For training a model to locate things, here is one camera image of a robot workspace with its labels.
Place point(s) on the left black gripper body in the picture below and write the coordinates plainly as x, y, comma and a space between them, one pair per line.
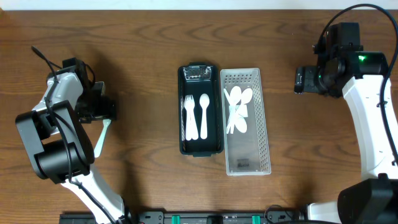
104, 109

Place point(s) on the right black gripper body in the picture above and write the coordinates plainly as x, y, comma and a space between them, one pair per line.
313, 79

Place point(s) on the black plastic tray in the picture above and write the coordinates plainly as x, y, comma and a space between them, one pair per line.
196, 79

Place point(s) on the black mounting rail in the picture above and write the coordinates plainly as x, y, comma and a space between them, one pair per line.
274, 215

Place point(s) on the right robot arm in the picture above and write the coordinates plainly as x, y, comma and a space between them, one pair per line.
374, 199

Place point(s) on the white plastic fork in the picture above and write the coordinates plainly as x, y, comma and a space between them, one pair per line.
193, 123
188, 135

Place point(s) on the pale green plastic fork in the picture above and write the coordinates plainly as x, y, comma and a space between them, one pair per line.
99, 145

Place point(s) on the white plastic spoon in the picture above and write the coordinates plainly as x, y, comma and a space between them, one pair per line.
239, 123
204, 103
238, 109
246, 96
234, 98

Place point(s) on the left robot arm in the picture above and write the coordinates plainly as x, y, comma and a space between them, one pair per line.
64, 134

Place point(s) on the clear perforated plastic basket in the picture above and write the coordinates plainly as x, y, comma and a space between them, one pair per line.
246, 153

